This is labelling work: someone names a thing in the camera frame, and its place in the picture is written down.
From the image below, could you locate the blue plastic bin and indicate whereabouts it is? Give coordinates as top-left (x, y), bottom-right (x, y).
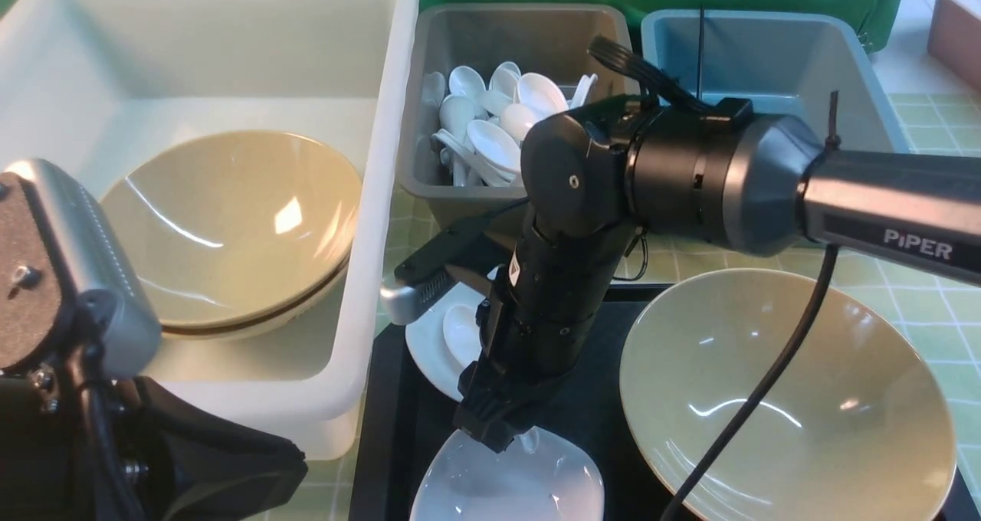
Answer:
top-left (640, 10), bottom-right (910, 154)

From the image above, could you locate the black serving tray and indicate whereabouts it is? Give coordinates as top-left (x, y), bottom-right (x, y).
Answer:
top-left (348, 283), bottom-right (979, 520)

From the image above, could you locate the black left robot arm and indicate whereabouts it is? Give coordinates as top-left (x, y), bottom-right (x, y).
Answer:
top-left (2, 377), bottom-right (308, 520)

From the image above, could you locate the grey plastic bin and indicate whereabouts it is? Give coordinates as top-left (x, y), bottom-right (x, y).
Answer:
top-left (396, 3), bottom-right (640, 230)

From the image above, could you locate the tan noodle bowl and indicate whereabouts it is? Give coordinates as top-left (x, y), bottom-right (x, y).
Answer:
top-left (619, 267), bottom-right (956, 520)
top-left (162, 254), bottom-right (350, 342)
top-left (100, 130), bottom-right (363, 339)

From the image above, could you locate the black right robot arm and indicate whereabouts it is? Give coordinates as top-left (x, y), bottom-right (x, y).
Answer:
top-left (453, 96), bottom-right (980, 452)

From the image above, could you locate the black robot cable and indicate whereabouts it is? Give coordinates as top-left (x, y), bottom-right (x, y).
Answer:
top-left (659, 244), bottom-right (841, 521)

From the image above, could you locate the tan noodle bowl in bin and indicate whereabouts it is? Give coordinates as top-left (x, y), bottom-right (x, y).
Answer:
top-left (100, 130), bottom-right (363, 339)

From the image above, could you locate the white spoon in pile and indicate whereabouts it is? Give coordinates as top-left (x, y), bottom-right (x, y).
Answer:
top-left (515, 73), bottom-right (569, 117)

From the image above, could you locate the white square dish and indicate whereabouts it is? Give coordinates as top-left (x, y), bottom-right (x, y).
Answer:
top-left (409, 428), bottom-right (604, 520)
top-left (405, 284), bottom-right (484, 402)

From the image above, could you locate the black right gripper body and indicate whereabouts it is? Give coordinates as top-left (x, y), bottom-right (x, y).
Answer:
top-left (453, 208), bottom-right (635, 454)

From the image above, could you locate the white spoon front of pile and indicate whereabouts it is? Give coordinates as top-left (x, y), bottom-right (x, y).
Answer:
top-left (467, 120), bottom-right (521, 186)

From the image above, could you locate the pink plastic bin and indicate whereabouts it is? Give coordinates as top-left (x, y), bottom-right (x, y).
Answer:
top-left (927, 0), bottom-right (980, 91)

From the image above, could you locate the black chopstick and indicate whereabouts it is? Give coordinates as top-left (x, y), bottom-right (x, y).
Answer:
top-left (696, 5), bottom-right (707, 101)

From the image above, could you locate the large white plastic bin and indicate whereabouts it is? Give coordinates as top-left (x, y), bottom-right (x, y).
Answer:
top-left (2, 0), bottom-right (419, 460)

